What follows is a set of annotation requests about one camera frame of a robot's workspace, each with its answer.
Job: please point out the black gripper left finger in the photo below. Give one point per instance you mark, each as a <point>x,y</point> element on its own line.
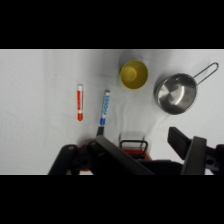
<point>110,155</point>

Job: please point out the yellow plastic cup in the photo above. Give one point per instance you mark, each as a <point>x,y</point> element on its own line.
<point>134,74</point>

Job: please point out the stainless steel saucepan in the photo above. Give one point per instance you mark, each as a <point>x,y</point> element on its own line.
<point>175,94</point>

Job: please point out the blue marker pen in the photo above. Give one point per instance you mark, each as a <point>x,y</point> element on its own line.
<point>105,107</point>

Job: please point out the red marker pen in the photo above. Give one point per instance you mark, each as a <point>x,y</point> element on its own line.
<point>80,103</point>

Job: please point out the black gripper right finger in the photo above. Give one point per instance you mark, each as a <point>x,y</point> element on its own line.
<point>191,153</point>

